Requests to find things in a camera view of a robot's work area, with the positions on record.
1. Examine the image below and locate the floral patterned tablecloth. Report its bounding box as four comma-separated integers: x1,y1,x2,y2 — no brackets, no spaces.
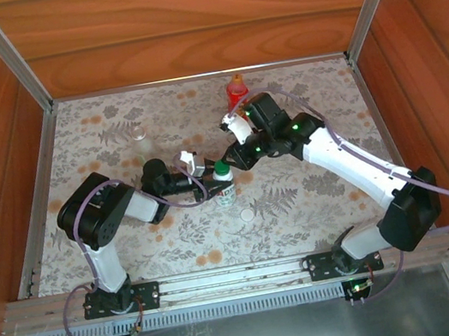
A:
5,44,419,300

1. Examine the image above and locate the white bottle with green label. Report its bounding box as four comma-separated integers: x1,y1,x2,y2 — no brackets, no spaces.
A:
208,158,242,210

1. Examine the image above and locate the white slotted cable duct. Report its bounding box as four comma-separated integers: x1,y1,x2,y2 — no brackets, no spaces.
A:
21,261,448,336

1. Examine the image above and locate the red plastic bottle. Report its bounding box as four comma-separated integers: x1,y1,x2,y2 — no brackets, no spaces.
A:
221,72,253,112

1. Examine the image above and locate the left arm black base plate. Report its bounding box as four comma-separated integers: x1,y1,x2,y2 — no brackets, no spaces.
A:
80,278,164,322

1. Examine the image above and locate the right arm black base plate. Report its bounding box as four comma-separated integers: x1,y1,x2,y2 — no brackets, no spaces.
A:
302,241,386,284

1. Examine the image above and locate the clear glass cup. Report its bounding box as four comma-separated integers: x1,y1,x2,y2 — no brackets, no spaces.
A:
129,123,159,159

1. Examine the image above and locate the aluminium side rail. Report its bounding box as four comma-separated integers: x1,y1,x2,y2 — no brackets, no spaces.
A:
344,50,418,195
0,108,87,301

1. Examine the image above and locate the wide aluminium extrusion beam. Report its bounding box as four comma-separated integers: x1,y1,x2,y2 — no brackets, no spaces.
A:
0,224,449,336

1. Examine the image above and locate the thin aluminium crossbar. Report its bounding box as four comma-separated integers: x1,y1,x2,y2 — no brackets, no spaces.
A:
50,45,350,111

